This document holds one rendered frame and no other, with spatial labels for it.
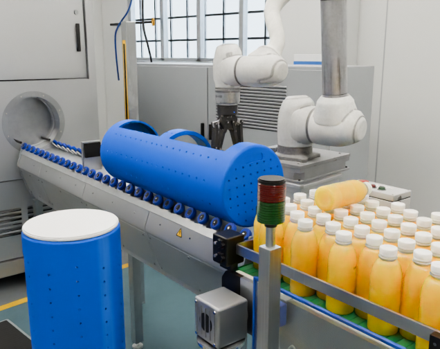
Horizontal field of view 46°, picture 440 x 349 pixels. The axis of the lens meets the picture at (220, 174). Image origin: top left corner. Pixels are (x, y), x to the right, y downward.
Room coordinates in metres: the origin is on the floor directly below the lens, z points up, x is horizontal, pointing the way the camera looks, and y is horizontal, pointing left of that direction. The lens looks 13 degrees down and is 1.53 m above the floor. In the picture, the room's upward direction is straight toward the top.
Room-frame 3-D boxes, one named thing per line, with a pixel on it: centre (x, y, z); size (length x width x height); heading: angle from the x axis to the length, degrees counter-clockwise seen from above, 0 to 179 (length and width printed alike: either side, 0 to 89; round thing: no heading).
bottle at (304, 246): (1.30, -0.22, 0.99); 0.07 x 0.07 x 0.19
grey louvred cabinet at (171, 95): (4.13, -0.08, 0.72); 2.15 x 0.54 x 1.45; 45
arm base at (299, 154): (2.30, -0.32, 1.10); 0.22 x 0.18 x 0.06; 57
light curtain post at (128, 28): (3.02, 0.51, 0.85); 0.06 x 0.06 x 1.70; 38
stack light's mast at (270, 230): (1.12, -0.11, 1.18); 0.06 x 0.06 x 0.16
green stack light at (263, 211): (1.12, -0.11, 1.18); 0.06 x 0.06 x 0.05
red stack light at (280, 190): (1.12, -0.11, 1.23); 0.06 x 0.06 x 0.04
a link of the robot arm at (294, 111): (2.29, -0.34, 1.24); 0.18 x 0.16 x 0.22; 48
